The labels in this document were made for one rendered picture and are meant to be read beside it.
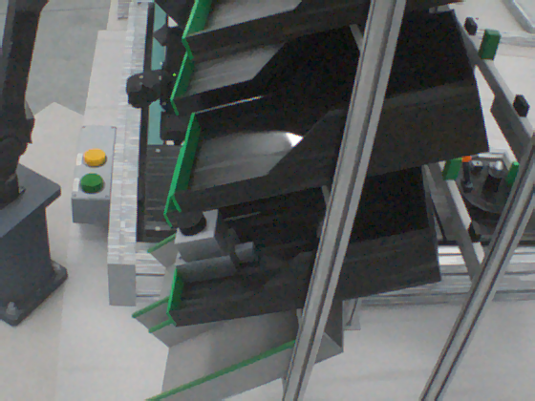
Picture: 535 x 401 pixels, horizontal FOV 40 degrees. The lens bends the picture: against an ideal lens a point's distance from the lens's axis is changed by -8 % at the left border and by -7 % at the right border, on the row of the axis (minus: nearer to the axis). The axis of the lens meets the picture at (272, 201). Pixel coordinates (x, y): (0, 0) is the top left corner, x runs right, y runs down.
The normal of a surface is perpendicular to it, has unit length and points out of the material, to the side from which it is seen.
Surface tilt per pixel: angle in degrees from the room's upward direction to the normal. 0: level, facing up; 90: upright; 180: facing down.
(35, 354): 0
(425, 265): 90
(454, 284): 90
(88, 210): 90
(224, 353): 45
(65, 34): 0
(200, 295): 25
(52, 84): 0
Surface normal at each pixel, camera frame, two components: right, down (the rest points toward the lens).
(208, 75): -0.31, -0.74
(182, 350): -0.62, -0.62
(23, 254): 0.87, 0.38
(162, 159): 0.12, -0.75
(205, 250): -0.07, 0.65
